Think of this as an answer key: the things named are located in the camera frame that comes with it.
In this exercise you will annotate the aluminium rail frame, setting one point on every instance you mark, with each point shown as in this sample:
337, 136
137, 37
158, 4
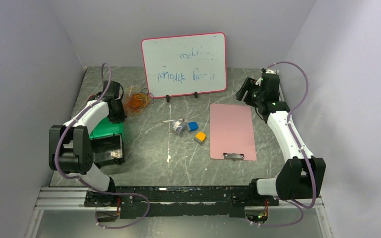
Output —
59, 213

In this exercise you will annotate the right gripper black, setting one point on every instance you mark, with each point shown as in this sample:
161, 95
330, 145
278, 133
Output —
249, 85

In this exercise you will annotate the whiteboard with pink frame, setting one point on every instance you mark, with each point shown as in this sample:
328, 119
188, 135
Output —
185, 64

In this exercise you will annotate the yellow eraser block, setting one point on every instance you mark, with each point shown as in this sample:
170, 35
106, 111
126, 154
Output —
200, 137

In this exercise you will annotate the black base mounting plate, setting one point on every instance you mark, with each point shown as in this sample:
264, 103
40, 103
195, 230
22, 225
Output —
153, 201

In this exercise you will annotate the black plastic bin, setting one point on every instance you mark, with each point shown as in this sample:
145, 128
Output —
108, 150

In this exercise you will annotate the red plastic bin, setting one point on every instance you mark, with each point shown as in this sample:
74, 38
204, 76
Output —
93, 97

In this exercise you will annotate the pink clipboard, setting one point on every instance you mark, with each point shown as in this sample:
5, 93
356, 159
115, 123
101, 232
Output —
231, 132

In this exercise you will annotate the blue eraser block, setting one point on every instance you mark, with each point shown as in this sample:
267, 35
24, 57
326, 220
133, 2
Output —
192, 126

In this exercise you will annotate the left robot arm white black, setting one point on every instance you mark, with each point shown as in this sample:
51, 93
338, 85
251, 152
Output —
70, 148

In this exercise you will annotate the clear tape roll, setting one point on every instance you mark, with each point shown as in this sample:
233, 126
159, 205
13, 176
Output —
178, 126

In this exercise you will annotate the green plastic bin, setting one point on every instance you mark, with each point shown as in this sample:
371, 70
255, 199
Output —
105, 128

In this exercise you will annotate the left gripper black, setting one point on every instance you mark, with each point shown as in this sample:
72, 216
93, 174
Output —
121, 117

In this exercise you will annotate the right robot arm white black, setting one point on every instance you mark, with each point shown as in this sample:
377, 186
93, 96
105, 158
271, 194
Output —
302, 174

